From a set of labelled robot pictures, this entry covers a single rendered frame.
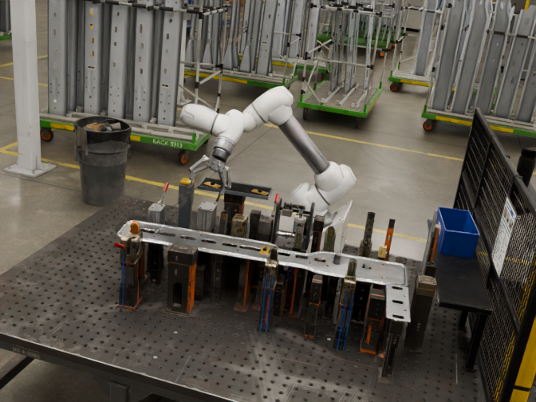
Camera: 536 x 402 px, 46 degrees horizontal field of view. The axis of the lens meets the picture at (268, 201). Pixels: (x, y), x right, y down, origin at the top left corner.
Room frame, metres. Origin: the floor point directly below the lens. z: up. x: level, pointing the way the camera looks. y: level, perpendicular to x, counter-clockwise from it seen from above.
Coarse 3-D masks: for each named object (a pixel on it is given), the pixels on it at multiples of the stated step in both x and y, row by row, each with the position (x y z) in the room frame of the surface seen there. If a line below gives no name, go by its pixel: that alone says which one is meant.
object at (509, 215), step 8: (504, 208) 2.55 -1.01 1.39; (512, 208) 2.43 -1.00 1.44; (504, 216) 2.52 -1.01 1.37; (512, 216) 2.40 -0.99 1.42; (520, 216) 2.35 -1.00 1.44; (504, 224) 2.49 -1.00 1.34; (512, 224) 2.37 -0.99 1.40; (504, 232) 2.46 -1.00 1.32; (504, 240) 2.43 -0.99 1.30; (496, 248) 2.52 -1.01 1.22; (504, 248) 2.40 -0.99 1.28; (496, 256) 2.48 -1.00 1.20; (504, 256) 2.37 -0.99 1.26; (496, 264) 2.45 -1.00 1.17; (496, 272) 2.42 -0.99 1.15
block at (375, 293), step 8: (376, 296) 2.41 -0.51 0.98; (384, 296) 2.42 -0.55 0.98; (368, 304) 2.42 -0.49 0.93; (376, 304) 2.39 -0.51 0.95; (368, 312) 2.39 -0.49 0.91; (376, 312) 2.39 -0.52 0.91; (368, 320) 2.40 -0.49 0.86; (376, 320) 2.39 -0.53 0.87; (368, 328) 2.40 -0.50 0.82; (376, 328) 2.40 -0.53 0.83; (368, 336) 2.40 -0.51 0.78; (376, 336) 2.39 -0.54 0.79; (360, 344) 2.45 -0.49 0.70; (368, 344) 2.40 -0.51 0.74; (376, 344) 2.39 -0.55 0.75; (368, 352) 2.39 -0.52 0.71
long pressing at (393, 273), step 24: (144, 240) 2.68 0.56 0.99; (168, 240) 2.69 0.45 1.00; (192, 240) 2.72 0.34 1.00; (216, 240) 2.75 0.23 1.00; (240, 240) 2.78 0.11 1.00; (288, 264) 2.59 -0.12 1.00; (312, 264) 2.61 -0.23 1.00; (336, 264) 2.63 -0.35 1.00; (360, 264) 2.66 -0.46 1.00; (384, 264) 2.69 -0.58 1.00
